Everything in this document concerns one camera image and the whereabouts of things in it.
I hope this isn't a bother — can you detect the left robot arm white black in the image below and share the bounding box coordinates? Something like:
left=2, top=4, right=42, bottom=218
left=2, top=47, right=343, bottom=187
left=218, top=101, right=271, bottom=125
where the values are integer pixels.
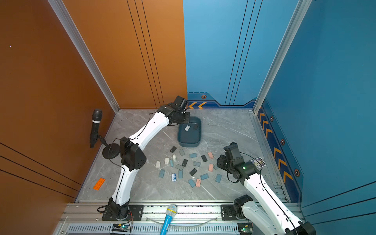
left=106, top=96, right=190, bottom=220

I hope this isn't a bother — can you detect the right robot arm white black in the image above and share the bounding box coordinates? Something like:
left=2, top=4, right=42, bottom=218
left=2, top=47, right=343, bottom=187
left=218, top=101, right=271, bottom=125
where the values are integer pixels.
left=217, top=143, right=316, bottom=235

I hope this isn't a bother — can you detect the dark teal storage box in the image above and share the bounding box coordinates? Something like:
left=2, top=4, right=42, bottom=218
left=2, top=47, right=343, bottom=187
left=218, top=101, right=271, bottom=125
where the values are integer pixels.
left=177, top=117, right=202, bottom=147

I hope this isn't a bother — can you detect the teal grey eraser centre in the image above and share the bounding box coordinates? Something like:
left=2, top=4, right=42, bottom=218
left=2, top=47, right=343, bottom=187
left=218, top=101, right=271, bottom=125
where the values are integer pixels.
left=193, top=161, right=201, bottom=167

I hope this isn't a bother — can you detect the light blue eraser bottom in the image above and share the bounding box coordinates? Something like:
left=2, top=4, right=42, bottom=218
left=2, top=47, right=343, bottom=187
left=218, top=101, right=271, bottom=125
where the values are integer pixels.
left=188, top=179, right=196, bottom=188

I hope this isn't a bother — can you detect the colourful printed card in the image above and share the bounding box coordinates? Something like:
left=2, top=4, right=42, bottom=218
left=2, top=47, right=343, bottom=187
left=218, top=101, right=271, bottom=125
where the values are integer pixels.
left=250, top=157, right=266, bottom=169

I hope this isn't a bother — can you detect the right green circuit board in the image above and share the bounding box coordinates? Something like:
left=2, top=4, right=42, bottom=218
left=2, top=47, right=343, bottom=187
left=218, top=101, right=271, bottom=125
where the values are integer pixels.
left=238, top=223, right=253, bottom=235

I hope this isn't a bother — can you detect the green circuit board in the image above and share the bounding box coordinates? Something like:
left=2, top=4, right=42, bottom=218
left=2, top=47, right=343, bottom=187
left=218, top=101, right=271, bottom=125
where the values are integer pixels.
left=238, top=223, right=253, bottom=235
left=111, top=223, right=131, bottom=235

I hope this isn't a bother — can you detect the black microphone on stand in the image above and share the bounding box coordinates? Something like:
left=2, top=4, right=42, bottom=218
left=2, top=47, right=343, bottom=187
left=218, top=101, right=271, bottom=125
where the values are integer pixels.
left=89, top=109, right=120, bottom=160

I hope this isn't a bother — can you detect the blue handheld microphone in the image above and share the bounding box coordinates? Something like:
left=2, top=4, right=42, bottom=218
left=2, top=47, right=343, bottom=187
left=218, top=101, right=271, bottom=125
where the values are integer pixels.
left=160, top=204, right=177, bottom=235

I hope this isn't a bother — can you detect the orange plastic tag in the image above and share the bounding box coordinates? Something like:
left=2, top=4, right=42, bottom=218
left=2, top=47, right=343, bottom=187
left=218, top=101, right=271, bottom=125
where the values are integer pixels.
left=93, top=178, right=105, bottom=191

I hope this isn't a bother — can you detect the left green circuit board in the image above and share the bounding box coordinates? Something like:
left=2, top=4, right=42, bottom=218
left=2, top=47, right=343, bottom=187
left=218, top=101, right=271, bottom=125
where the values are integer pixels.
left=111, top=223, right=131, bottom=235

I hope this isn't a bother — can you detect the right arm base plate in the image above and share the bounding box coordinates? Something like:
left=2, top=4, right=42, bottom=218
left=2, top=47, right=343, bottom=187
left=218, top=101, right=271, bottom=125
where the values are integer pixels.
left=220, top=204, right=245, bottom=221

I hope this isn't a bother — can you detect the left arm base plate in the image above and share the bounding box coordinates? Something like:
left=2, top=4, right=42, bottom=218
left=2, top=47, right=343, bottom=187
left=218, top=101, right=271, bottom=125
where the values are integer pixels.
left=102, top=205, right=144, bottom=221

